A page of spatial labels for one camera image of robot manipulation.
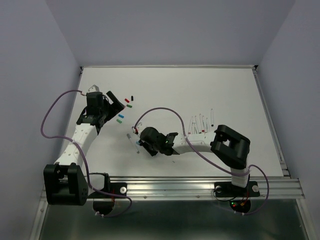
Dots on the grey cap pen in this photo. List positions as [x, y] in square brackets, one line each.
[133, 143]

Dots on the pink cap pen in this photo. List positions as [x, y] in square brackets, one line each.
[191, 125]

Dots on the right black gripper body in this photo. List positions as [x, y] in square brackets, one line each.
[152, 150]

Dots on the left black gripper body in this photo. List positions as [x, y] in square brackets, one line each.
[106, 110]

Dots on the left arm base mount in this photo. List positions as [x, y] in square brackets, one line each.
[109, 199]

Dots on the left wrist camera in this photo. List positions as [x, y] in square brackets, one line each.
[93, 88]

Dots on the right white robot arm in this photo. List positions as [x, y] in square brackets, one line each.
[231, 147]

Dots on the aluminium front rail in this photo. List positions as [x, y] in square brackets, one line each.
[197, 188]

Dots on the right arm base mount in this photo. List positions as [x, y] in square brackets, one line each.
[239, 198]

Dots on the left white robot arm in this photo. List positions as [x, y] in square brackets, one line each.
[65, 183]

